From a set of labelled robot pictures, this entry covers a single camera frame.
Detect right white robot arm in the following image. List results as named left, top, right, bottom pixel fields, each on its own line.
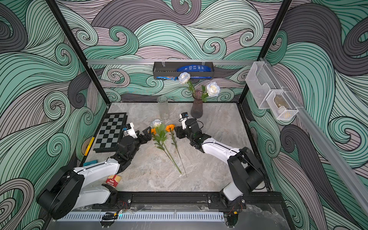
left=174, top=118, right=266, bottom=209

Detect aluminium wall rail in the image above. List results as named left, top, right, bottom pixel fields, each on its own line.
left=86, top=58, right=255, bottom=66
left=260, top=57, right=368, bottom=214

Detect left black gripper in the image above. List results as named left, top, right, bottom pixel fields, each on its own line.
left=127, top=126, right=151, bottom=161

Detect black white chessboard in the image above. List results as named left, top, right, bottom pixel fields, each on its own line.
left=94, top=113, right=127, bottom=153

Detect clear glass vase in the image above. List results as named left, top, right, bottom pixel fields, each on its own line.
left=157, top=95, right=170, bottom=120

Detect clear acrylic wall bin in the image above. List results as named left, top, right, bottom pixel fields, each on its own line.
left=246, top=61, right=283, bottom=109

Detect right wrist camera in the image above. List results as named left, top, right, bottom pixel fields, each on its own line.
left=179, top=112, right=189, bottom=130

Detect aluminium wall rail back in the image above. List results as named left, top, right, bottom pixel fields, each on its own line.
left=86, top=58, right=255, bottom=66

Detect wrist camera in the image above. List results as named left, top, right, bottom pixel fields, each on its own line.
left=122, top=123, right=138, bottom=139
left=179, top=112, right=189, bottom=130

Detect dark purple glass vase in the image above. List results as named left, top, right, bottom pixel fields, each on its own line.
left=190, top=91, right=203, bottom=119

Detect teal plastic handle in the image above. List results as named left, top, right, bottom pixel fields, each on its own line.
left=83, top=161, right=95, bottom=167

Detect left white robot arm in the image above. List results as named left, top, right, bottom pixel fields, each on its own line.
left=36, top=124, right=152, bottom=219

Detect white slotted cable duct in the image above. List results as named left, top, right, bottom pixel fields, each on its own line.
left=58, top=211, right=225, bottom=222

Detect black wall shelf basket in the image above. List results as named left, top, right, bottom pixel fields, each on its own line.
left=153, top=62, right=215, bottom=80

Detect yellow flat tool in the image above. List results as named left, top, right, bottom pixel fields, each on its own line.
left=84, top=137, right=95, bottom=156

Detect white rose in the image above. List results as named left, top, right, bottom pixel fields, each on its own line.
left=151, top=119, right=182, bottom=174
left=178, top=72, right=196, bottom=94
left=201, top=81, right=220, bottom=102

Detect small clear acrylic bin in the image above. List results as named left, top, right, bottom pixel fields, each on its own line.
left=266, top=90, right=298, bottom=121

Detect red toothpick box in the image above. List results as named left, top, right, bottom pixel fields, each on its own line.
left=105, top=174, right=122, bottom=188

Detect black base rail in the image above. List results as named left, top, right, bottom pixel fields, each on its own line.
left=93, top=192, right=284, bottom=211

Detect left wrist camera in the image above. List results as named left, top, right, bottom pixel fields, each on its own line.
left=122, top=123, right=138, bottom=139

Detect aluminium wall rail right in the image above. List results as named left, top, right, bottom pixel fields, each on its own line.
left=260, top=57, right=368, bottom=214

